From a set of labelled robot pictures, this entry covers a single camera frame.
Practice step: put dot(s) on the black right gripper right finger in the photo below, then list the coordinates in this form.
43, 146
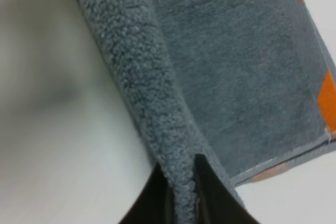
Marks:
215, 204

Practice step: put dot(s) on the grey towel with orange pattern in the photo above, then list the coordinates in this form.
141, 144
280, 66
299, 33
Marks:
249, 84

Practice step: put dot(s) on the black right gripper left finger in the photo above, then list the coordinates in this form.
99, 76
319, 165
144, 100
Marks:
155, 204

